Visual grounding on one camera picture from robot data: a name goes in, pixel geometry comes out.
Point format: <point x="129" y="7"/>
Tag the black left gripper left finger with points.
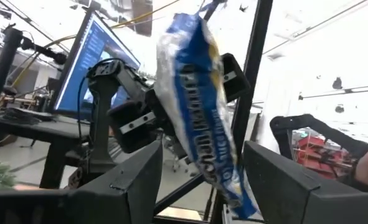
<point x="118" y="199"/>

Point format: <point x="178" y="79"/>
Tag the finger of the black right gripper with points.
<point x="124" y="137"/>
<point x="238" y="84"/>

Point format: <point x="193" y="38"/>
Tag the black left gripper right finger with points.
<point x="295" y="199"/>

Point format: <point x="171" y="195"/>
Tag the blue soy sauce ramen pack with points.
<point x="199" y="109"/>

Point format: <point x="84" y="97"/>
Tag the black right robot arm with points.
<point x="102" y="93"/>

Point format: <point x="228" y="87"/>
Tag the red tool cart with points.
<point x="314" y="155"/>

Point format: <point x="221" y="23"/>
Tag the dark grey computer desk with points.
<point x="46" y="130"/>

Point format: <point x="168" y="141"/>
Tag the computer monitor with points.
<point x="90" y="56"/>

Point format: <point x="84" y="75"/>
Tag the black boom on pole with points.
<point x="46" y="53"/>

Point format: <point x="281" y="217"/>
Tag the black pole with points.
<point x="3" y="68"/>

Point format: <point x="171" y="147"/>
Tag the black curved chair frame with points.
<point x="295" y="119"/>

